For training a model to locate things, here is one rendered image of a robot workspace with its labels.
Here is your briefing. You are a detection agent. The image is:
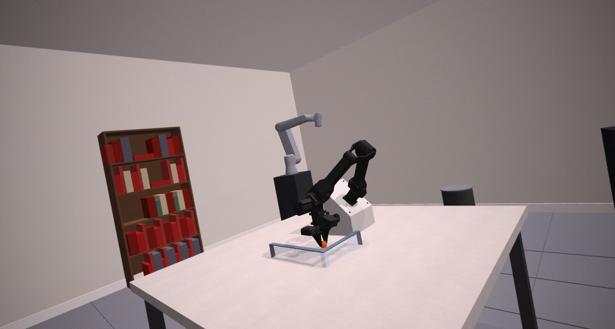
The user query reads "blue l-shaped wall top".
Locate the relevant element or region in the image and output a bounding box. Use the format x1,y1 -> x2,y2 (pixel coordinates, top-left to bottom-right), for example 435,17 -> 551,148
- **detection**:
269,231 -> 360,253

